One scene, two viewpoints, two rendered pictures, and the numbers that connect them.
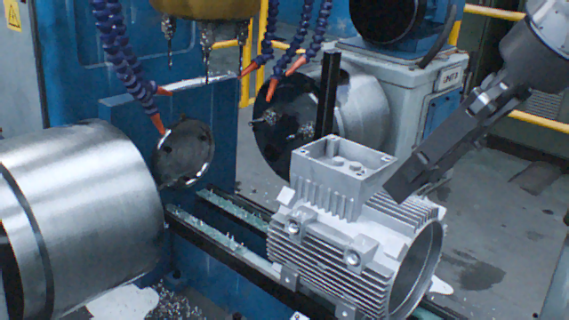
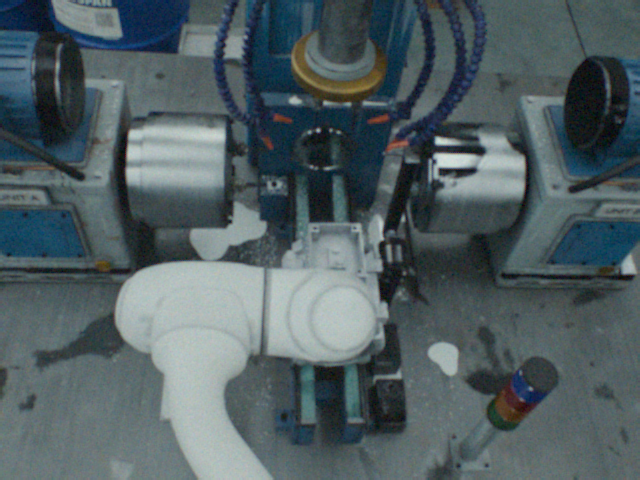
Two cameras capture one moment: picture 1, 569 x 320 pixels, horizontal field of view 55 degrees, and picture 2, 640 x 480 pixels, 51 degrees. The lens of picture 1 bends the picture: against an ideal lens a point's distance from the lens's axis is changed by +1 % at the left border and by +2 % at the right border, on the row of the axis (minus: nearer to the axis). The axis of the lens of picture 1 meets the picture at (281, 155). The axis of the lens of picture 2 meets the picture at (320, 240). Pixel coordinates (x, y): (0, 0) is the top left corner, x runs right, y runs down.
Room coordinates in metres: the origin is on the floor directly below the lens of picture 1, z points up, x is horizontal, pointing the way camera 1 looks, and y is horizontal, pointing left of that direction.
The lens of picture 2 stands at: (0.18, -0.52, 2.17)
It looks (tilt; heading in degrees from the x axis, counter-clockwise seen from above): 56 degrees down; 41
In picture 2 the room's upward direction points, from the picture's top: 9 degrees clockwise
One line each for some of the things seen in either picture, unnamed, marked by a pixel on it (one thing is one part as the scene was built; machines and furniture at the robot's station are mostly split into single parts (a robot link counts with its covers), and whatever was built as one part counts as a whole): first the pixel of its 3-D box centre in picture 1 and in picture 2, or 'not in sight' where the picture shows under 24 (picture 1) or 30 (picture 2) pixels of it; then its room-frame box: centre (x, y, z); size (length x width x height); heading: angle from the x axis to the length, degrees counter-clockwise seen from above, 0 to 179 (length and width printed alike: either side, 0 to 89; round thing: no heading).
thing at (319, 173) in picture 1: (341, 177); (334, 259); (0.72, -0.09, 1.11); 0.12 x 0.11 x 0.07; 52
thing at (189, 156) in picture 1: (185, 155); (323, 150); (0.95, 0.18, 1.01); 0.15 x 0.02 x 0.15; 141
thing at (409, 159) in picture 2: (324, 120); (399, 200); (0.91, -0.07, 1.12); 0.04 x 0.03 x 0.26; 51
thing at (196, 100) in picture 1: (164, 164); (320, 142); (0.99, 0.23, 0.97); 0.30 x 0.11 x 0.34; 141
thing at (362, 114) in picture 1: (328, 118); (472, 178); (1.14, -0.10, 1.04); 0.41 x 0.25 x 0.25; 141
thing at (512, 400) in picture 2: not in sight; (524, 391); (0.78, -0.49, 1.14); 0.06 x 0.06 x 0.04
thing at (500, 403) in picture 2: not in sight; (515, 400); (0.78, -0.49, 1.10); 0.06 x 0.06 x 0.04
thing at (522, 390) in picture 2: not in sight; (534, 380); (0.78, -0.49, 1.19); 0.06 x 0.06 x 0.04
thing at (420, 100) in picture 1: (386, 115); (576, 195); (1.35, -0.26, 0.99); 0.35 x 0.31 x 0.37; 141
